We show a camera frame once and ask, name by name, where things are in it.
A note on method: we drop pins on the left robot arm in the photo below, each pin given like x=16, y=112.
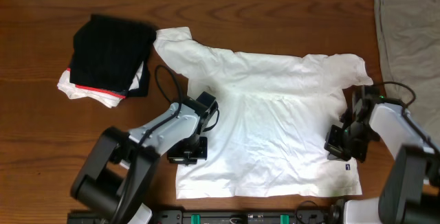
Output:
x=120, y=167

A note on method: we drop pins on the white printed t-shirt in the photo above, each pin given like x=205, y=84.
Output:
x=274, y=113

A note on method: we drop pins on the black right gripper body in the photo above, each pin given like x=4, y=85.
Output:
x=353, y=142

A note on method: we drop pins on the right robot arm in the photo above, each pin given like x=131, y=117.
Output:
x=373, y=117

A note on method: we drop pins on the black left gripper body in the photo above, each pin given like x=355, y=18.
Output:
x=187, y=153

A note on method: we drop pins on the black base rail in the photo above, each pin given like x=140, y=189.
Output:
x=306, y=216

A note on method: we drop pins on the black folded garment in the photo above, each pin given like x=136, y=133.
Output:
x=111, y=56

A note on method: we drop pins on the white folded garment red trim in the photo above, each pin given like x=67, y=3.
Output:
x=89, y=91

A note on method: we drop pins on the olive grey garment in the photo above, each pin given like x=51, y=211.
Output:
x=408, y=40

